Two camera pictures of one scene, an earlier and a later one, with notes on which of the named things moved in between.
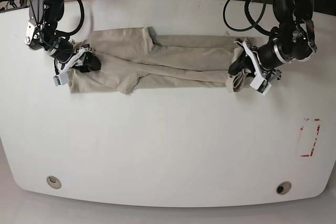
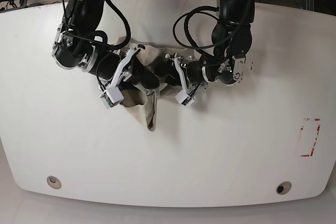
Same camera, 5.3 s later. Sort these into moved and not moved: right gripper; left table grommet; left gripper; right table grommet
Moved: right gripper; left gripper
Not moved: left table grommet; right table grommet
